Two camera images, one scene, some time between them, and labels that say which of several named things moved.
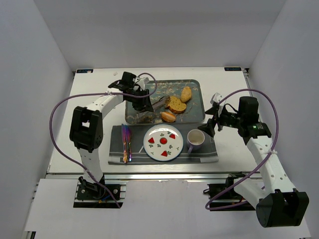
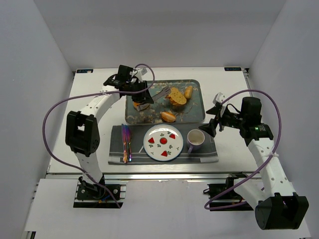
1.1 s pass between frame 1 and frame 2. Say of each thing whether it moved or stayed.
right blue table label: stayed
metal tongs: moved
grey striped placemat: stayed
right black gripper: stayed
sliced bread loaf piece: moved
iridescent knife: stayed
